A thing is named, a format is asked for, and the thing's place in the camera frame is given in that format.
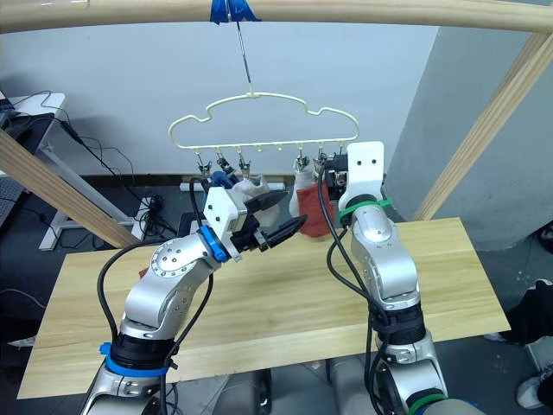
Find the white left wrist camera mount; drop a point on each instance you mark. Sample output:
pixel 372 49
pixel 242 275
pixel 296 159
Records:
pixel 220 209

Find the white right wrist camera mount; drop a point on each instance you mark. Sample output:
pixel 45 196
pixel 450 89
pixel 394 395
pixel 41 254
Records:
pixel 365 173

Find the white and red sock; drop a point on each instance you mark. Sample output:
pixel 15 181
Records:
pixel 313 212

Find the blue sock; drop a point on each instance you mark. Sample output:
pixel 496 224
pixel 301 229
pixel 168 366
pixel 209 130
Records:
pixel 219 178

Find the metal hanger clip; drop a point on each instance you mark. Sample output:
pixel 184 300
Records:
pixel 320 163
pixel 341 149
pixel 201 165
pixel 301 162
pixel 244 164
pixel 222 163

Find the blue tape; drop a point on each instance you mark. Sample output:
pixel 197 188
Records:
pixel 220 13

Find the slanted wooden frame post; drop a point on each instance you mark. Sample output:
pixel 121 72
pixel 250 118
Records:
pixel 488 125

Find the metal hanger hook rod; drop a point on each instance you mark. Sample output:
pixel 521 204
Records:
pixel 243 52

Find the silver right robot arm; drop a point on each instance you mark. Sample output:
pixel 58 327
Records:
pixel 384 259

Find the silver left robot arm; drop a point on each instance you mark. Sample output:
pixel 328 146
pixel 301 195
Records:
pixel 173 263

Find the white shoe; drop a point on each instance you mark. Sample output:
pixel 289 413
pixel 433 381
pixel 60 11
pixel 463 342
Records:
pixel 533 393

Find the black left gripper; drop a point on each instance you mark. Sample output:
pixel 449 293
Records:
pixel 245 240

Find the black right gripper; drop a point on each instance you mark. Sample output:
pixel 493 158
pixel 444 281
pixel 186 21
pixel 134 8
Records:
pixel 336 168

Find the person in black trousers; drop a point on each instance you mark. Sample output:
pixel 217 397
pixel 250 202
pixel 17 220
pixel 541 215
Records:
pixel 533 311

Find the slanted wooden frame brace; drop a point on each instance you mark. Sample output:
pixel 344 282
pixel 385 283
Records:
pixel 56 190

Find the horizontal wooden frame beam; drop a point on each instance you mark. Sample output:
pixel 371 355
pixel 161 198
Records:
pixel 389 15

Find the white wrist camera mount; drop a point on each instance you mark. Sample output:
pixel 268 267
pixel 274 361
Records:
pixel 220 209
pixel 365 173

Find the cream cloud-shaped clip hanger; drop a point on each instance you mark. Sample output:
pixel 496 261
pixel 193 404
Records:
pixel 248 144

